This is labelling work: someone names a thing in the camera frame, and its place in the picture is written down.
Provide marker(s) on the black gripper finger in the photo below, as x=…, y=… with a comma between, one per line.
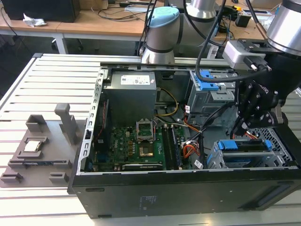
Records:
x=247, y=101
x=263, y=118

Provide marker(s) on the hard disk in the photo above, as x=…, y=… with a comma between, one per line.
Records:
x=242, y=146

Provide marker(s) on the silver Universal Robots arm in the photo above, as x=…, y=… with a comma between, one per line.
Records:
x=162, y=35

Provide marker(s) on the grey metal disk bay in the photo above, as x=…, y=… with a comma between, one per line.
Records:
x=277, y=155

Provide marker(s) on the black RAM slot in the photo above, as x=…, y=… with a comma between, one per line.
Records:
x=176, y=148
x=167, y=148

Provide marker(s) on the grey drive cage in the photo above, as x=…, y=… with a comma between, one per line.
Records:
x=207, y=101

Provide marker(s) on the blue drive carrier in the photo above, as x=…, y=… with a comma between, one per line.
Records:
x=207, y=84

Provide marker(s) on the wooden desk with clutter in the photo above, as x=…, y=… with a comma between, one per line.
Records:
x=247, y=35

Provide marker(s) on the small black box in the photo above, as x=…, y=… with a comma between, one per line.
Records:
x=243, y=21

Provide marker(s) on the yellow black tool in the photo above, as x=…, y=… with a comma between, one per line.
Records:
x=237, y=8

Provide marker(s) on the CPU socket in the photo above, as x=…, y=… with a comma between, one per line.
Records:
x=146, y=151

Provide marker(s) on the grey power supply unit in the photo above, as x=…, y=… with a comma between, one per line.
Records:
x=131, y=94

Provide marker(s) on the black PC case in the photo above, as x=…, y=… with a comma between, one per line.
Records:
x=164, y=193

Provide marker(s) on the black graphics card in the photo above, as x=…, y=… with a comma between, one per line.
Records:
x=141, y=166

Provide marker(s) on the green motherboard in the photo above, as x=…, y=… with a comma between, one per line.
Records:
x=120, y=146

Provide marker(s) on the grey parts rack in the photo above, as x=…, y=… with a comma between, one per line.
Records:
x=54, y=146

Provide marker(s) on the silver CPU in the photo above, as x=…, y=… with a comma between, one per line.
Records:
x=33, y=146

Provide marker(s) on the large black box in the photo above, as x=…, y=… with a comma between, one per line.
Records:
x=40, y=9

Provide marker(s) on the crumpled white paper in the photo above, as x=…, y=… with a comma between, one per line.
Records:
x=34, y=21

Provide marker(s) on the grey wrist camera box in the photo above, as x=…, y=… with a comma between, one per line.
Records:
x=237, y=55

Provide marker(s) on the wooden desk with white frame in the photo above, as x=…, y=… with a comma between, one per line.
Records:
x=94, y=26

